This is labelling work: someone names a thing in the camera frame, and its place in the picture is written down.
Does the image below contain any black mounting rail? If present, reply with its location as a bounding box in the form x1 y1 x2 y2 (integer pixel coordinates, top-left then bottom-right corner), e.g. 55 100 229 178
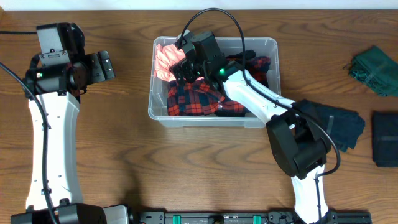
128 210 373 224

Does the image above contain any black fuzzy sweater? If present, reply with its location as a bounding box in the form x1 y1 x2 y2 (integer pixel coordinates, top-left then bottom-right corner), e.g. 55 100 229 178
215 50 256 117

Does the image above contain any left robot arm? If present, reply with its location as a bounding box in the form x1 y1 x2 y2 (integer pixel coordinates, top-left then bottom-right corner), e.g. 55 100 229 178
11 23 130 223

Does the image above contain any pink shirt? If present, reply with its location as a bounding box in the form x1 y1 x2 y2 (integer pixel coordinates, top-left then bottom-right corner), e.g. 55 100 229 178
154 44 185 82

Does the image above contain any red navy plaid shirt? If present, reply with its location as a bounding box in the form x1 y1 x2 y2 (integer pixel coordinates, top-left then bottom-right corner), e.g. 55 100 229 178
167 55 271 117

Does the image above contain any clear plastic storage bin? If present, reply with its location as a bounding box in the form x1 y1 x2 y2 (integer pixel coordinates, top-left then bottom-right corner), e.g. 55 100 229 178
148 36 282 129

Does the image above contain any dark green folded garment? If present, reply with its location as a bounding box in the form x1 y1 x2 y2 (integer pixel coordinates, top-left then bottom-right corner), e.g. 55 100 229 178
349 46 397 96

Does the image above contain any black garment with tape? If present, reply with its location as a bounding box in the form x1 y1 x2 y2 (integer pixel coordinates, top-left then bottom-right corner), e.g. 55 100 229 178
308 101 365 152

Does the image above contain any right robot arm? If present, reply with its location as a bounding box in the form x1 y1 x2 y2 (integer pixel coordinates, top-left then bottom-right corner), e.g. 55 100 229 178
171 32 331 223

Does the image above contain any dark navy folded garment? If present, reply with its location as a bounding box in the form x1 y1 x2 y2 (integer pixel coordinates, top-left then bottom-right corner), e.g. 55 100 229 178
372 112 397 167

